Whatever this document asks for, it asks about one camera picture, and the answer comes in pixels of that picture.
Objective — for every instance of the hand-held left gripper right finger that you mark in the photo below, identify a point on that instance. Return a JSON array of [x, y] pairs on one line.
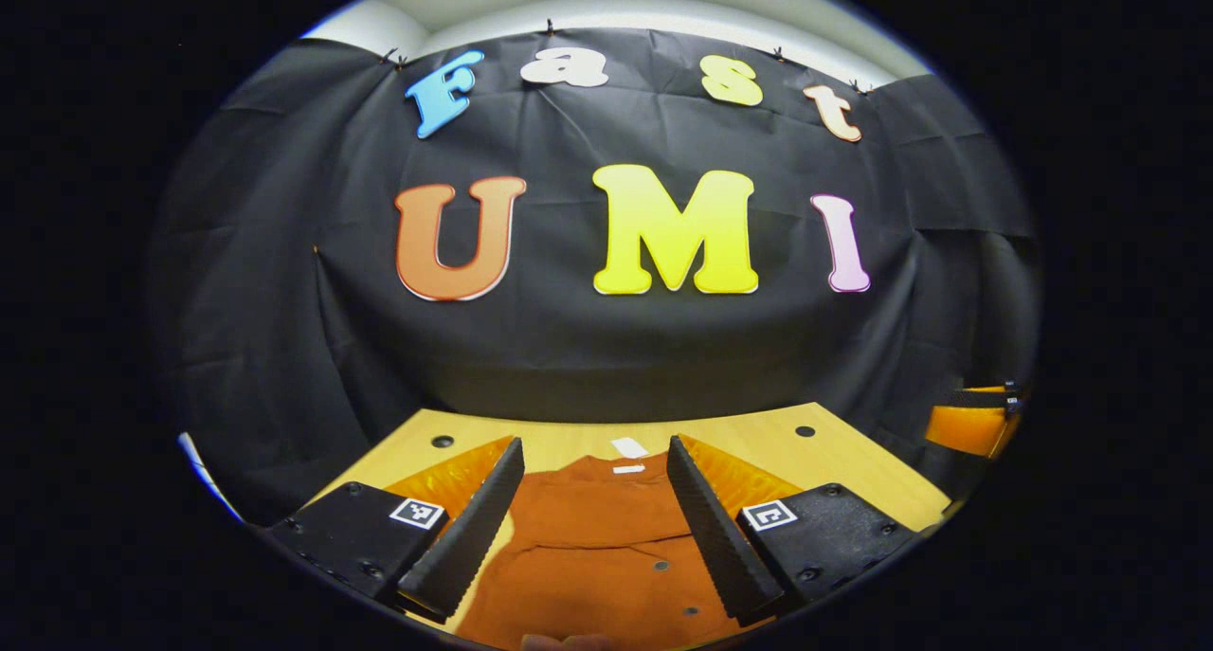
[[706, 528]]

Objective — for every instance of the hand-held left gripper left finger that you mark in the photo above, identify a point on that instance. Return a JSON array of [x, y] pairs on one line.
[[469, 537]]

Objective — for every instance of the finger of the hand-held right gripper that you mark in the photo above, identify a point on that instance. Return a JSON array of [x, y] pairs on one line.
[[990, 397], [967, 431]]

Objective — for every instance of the orange jacket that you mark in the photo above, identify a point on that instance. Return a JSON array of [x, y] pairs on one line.
[[588, 556]]

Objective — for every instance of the white paper garment tag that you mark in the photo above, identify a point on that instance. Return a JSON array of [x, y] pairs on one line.
[[629, 447]]

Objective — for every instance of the black backdrop cloth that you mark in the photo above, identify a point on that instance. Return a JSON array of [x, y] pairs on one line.
[[616, 348]]

